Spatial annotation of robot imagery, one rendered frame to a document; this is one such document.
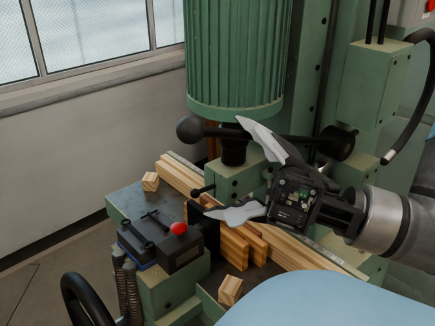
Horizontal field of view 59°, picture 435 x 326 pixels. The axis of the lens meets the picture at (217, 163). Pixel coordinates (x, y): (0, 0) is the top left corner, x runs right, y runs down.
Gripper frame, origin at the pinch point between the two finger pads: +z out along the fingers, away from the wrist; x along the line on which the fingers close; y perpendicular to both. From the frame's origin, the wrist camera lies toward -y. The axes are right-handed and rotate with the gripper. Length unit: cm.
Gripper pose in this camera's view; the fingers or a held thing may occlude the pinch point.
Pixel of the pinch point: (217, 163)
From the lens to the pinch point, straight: 55.4
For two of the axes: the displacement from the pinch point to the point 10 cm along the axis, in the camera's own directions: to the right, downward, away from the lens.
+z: -9.5, -3.2, 0.1
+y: -1.0, 2.4, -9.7
